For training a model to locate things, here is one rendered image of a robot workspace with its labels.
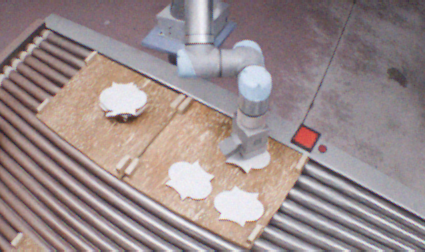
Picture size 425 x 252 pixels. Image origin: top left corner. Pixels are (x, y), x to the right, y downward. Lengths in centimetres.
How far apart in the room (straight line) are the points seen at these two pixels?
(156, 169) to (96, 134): 23
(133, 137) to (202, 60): 36
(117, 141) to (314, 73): 179
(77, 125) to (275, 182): 63
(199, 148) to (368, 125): 159
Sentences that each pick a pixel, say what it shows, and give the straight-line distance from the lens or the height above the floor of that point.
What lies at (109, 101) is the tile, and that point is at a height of 100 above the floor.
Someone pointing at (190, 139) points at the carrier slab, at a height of 94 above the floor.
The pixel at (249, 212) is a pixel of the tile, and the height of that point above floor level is 95.
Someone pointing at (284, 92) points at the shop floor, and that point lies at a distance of 292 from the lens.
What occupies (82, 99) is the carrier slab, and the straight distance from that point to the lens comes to 165.
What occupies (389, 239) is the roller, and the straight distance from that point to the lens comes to 145.
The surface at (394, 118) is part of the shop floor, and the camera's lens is 302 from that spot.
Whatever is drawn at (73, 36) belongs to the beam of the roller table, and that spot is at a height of 92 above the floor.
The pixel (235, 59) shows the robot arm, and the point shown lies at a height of 124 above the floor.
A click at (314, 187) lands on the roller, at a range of 147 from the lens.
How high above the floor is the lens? 214
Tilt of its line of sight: 52 degrees down
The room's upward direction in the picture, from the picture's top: 2 degrees clockwise
